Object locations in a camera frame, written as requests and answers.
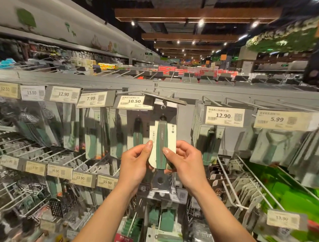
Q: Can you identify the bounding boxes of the row of price tags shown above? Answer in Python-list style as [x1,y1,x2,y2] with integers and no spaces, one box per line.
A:
[0,82,319,231]

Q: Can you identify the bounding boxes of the kitchen tools display rack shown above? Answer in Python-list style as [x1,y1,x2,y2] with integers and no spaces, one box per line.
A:
[0,70,319,242]

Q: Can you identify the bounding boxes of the person's left forearm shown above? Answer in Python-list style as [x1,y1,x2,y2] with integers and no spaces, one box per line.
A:
[72,182,145,242]

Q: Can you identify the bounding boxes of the person's right forearm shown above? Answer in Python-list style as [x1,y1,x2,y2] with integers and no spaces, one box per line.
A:
[191,182,256,242]

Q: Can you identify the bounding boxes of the group of green packets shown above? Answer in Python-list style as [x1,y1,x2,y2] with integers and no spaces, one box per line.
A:
[248,162,319,236]

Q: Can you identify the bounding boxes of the green foliage ceiling decor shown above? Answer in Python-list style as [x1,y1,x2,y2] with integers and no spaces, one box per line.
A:
[246,17,319,55]

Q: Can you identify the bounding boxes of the person's right hand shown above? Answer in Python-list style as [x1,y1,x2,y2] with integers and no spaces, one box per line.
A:
[161,140,209,193]

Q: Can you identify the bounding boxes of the rows of hanging utensil packets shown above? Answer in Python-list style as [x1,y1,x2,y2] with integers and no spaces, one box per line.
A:
[0,97,319,242]

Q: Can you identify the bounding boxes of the carded green-handled tools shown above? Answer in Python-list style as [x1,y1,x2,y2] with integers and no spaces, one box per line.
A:
[149,120,178,193]

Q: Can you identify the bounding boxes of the person's left hand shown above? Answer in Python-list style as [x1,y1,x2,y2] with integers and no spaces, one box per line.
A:
[118,140,155,193]

